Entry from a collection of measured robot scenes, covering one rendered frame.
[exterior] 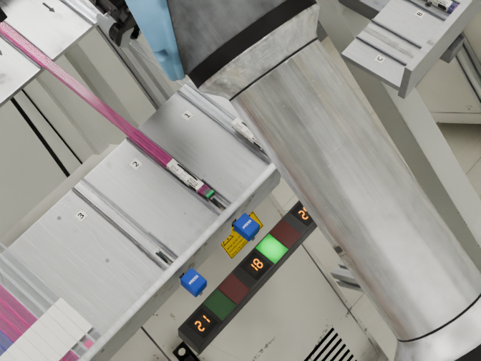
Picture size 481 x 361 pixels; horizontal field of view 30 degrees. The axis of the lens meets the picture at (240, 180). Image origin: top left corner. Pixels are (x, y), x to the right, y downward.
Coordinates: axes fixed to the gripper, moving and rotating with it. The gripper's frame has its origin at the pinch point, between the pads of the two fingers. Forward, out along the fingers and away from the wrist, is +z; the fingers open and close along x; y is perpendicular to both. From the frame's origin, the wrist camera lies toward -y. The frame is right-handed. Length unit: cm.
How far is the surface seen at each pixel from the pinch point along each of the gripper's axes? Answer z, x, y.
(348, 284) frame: 37, -10, -54
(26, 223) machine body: 78, 18, 4
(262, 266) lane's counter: -7.3, 13.6, -37.9
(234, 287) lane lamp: -7.1, 18.5, -37.2
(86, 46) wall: 171, -57, 53
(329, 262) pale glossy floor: 99, -34, -55
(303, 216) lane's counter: -7.2, 4.0, -37.4
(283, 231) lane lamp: -7.0, 7.7, -36.8
